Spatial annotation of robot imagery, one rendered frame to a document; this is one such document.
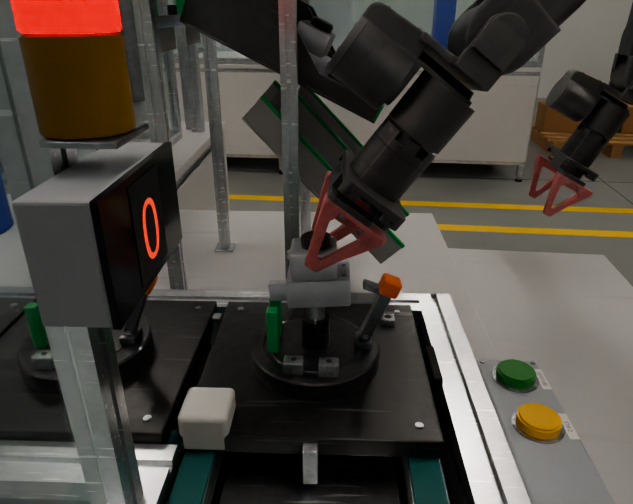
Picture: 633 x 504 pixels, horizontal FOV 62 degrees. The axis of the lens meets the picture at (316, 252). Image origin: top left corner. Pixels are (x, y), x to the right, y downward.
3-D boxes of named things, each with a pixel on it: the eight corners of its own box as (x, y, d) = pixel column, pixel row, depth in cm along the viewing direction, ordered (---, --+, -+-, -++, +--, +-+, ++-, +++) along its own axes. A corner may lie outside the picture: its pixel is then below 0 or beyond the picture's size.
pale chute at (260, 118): (388, 230, 87) (409, 213, 85) (380, 264, 75) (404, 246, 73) (268, 102, 82) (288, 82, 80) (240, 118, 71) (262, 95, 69)
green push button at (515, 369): (526, 373, 59) (529, 358, 58) (539, 397, 55) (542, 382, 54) (490, 372, 59) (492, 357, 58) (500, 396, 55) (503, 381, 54)
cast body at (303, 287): (350, 285, 57) (347, 225, 54) (351, 306, 53) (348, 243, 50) (272, 288, 57) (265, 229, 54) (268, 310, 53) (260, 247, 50)
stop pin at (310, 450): (318, 474, 49) (318, 442, 47) (317, 485, 48) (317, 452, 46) (303, 474, 49) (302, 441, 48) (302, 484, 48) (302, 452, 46)
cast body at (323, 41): (326, 80, 74) (347, 31, 71) (319, 84, 71) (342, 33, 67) (273, 52, 74) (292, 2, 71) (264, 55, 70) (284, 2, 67)
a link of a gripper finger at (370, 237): (278, 259, 48) (341, 180, 45) (285, 229, 55) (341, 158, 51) (337, 298, 50) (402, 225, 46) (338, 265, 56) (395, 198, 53)
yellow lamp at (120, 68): (148, 121, 31) (136, 32, 29) (116, 140, 27) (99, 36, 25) (65, 120, 31) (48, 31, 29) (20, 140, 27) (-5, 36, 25)
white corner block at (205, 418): (238, 418, 53) (235, 385, 51) (229, 453, 48) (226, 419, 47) (191, 417, 53) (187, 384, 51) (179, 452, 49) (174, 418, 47)
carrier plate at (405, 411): (409, 317, 69) (411, 303, 69) (442, 459, 48) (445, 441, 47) (229, 313, 70) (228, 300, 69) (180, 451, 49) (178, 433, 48)
